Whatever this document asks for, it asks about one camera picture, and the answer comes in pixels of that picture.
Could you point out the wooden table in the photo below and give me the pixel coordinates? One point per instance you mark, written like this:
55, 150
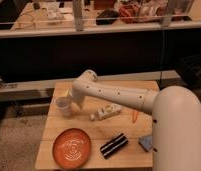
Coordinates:
100, 132

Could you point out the grey metal post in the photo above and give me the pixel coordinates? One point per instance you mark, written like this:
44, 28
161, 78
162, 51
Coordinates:
77, 10

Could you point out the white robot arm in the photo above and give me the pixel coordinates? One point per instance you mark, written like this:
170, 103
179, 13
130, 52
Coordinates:
175, 112

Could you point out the orange tool on shelf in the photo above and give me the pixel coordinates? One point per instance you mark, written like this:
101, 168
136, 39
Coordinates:
129, 13

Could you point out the orange carrot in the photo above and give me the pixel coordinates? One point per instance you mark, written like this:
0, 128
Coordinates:
135, 116

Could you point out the blue sponge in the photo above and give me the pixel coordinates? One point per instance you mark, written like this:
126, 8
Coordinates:
146, 142

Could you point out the black bag on shelf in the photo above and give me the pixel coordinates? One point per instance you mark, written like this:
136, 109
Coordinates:
106, 17

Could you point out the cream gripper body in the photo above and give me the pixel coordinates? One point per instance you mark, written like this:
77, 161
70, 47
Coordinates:
76, 97

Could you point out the black white striped block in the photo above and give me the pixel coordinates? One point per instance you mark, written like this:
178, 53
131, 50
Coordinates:
113, 145

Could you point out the white ceramic cup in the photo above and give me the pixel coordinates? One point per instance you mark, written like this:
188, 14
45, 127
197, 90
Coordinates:
64, 106

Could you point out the white toy bottle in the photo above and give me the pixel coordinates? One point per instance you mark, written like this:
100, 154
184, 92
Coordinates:
106, 112

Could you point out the orange patterned plate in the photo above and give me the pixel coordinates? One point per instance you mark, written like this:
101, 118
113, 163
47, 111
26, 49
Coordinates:
72, 148

